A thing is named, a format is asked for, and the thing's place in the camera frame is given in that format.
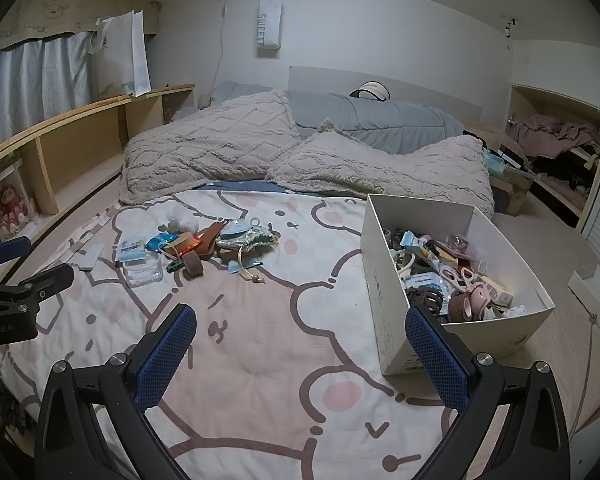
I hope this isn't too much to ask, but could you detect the blue bed sheet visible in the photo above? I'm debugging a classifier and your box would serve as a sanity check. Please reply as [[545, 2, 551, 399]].
[[199, 180, 293, 194]]

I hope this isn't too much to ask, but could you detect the white hanging paper bag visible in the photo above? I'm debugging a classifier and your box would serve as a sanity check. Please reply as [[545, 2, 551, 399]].
[[256, 0, 283, 58]]

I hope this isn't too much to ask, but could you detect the pile of assorted small accessories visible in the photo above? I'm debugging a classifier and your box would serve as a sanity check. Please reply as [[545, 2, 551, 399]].
[[385, 227, 531, 323]]

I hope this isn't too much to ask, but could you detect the beige paper banner with drawings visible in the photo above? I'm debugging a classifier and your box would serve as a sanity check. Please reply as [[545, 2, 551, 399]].
[[0, 0, 161, 58]]

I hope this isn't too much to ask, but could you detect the light wooden shelf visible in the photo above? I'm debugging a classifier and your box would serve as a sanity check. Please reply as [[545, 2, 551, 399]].
[[0, 85, 196, 241]]

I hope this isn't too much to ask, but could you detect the pink clothes pile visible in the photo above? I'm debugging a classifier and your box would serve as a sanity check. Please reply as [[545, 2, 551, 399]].
[[512, 114, 600, 158]]

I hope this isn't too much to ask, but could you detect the round wooden block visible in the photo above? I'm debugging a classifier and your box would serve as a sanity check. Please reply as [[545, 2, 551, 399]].
[[162, 234, 195, 257]]

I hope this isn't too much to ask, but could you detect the blue snack packet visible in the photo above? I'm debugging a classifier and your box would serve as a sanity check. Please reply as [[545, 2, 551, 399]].
[[145, 232, 181, 253]]

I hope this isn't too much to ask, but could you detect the brown leather piece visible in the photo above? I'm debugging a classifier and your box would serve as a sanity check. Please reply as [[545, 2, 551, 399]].
[[195, 220, 231, 257]]

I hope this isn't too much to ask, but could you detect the black and white visor cap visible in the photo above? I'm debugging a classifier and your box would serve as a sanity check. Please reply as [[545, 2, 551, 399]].
[[350, 81, 392, 101]]

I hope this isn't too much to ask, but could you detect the white wall cable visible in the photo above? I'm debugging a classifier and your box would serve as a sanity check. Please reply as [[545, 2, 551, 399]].
[[214, 0, 231, 92]]

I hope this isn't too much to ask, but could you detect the brown tape roll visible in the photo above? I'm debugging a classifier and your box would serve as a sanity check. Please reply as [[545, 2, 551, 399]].
[[181, 252, 206, 279]]

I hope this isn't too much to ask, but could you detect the white silicone ring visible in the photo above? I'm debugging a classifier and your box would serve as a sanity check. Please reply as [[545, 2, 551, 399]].
[[123, 253, 164, 289]]

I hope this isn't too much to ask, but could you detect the grey floor cable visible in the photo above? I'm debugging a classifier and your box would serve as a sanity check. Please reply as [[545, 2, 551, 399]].
[[576, 311, 599, 423]]

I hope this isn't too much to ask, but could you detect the beige beaded cord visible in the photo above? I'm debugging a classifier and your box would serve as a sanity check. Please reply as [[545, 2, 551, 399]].
[[237, 261, 268, 286]]

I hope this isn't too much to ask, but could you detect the pink bear print bed sheet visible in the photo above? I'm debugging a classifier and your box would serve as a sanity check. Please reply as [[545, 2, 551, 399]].
[[0, 187, 511, 480]]

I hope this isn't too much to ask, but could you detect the brown cardboard box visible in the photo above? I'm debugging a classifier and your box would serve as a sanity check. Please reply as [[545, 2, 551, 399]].
[[487, 144, 535, 217]]

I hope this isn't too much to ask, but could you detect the built-in closet niche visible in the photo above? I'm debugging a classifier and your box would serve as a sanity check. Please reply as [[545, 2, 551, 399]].
[[507, 84, 600, 221]]

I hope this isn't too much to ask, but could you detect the dark clothes pile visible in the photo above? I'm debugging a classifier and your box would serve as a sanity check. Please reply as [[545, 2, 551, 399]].
[[530, 152, 597, 196]]

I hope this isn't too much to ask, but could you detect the green patterned drawstring pouch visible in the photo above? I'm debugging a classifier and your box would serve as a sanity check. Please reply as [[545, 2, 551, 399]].
[[216, 224, 281, 263]]

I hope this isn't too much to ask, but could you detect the white and blue packet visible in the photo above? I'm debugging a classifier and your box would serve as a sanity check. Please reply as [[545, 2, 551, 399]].
[[115, 239, 148, 266], [220, 220, 251, 241], [227, 256, 263, 275]]

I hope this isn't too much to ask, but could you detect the grey headboard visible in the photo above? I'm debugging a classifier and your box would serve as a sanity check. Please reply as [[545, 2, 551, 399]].
[[288, 65, 483, 121]]

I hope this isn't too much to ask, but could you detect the grey curtain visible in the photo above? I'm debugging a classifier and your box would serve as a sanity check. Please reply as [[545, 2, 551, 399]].
[[0, 30, 98, 156]]

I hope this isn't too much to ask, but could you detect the beige fuzzy blanket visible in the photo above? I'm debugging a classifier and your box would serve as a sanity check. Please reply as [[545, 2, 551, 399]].
[[117, 89, 496, 221]]

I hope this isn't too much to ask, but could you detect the pink doll in frame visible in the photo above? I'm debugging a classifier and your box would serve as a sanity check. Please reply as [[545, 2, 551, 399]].
[[0, 185, 36, 233]]

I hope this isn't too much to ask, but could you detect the white tote bag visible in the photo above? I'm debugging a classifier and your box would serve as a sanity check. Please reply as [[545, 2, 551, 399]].
[[89, 10, 152, 98]]

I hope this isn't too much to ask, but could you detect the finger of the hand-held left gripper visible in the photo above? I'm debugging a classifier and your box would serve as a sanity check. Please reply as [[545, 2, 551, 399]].
[[0, 236, 31, 275], [0, 262, 76, 307]]

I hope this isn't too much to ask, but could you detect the white cardboard storage box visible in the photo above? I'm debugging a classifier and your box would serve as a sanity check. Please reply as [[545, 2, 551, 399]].
[[360, 193, 556, 377]]

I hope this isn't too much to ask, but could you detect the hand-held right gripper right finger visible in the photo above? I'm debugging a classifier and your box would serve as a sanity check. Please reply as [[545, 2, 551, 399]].
[[405, 305, 571, 480]]

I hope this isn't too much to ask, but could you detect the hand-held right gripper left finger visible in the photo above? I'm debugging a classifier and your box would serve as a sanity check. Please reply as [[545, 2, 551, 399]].
[[32, 303, 198, 480]]

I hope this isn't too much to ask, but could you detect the grey duvet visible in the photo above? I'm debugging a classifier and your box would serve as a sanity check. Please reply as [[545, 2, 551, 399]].
[[210, 80, 466, 153]]

